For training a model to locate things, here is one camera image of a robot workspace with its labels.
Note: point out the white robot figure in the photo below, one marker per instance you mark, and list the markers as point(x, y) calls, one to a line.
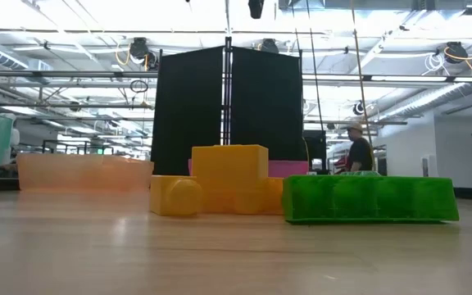
point(14, 137)

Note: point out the red translucent plastic bin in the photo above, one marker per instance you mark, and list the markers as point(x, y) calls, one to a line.
point(289, 169)

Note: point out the long green building block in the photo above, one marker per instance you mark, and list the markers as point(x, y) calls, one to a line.
point(369, 198)
point(359, 173)

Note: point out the grey ceiling pipe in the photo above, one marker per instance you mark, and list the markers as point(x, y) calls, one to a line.
point(55, 74)
point(55, 105)

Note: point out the black metal rack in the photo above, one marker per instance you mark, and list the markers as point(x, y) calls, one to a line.
point(76, 142)

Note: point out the white wall box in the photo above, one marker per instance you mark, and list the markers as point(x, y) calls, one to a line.
point(428, 169)

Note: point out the red storage rack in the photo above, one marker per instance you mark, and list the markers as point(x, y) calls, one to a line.
point(340, 164)

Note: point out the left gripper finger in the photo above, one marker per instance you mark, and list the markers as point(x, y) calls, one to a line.
point(255, 8)

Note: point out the orange translucent plastic bin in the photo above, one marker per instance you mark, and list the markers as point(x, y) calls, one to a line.
point(55, 172)

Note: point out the person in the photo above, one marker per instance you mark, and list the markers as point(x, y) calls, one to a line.
point(359, 153)

